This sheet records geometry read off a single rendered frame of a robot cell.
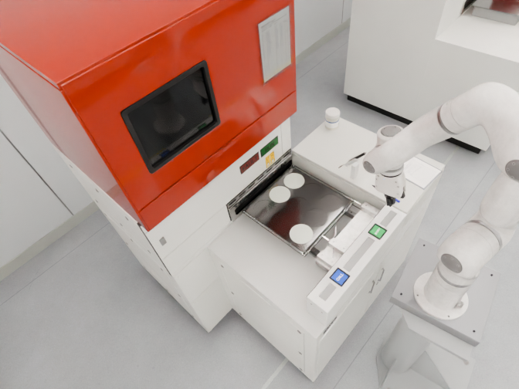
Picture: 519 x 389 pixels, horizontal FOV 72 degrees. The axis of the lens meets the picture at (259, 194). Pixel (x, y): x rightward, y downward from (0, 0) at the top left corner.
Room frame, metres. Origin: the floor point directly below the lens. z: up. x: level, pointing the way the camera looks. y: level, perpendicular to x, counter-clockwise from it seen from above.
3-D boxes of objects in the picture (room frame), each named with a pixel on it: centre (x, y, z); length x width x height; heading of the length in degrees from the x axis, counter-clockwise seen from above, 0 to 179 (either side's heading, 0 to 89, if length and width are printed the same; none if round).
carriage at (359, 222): (0.79, -0.35, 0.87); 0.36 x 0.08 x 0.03; 130
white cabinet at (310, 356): (0.96, -0.30, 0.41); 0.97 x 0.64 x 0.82; 130
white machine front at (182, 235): (1.03, 0.12, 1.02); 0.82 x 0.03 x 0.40; 130
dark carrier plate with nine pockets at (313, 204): (0.99, -0.16, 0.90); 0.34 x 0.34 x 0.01; 40
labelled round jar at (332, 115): (1.41, -0.43, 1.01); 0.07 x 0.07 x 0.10
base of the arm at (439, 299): (0.49, -0.62, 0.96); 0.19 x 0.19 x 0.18
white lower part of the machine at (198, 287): (1.29, 0.34, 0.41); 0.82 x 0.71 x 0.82; 130
